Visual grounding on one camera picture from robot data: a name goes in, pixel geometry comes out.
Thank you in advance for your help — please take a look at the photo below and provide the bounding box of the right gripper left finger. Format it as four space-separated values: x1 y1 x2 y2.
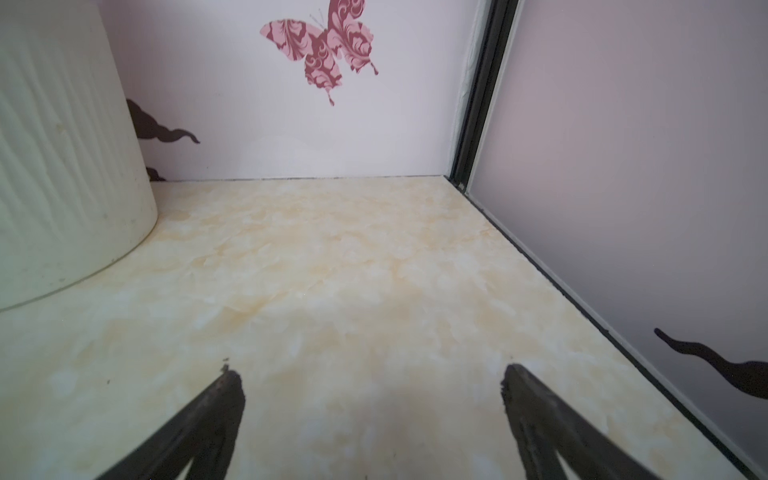
99 368 245 479

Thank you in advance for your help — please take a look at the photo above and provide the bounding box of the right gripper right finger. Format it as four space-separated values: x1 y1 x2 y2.
501 364 657 479

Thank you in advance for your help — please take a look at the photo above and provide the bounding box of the white ribbed waste bin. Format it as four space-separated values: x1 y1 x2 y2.
1 1 158 309

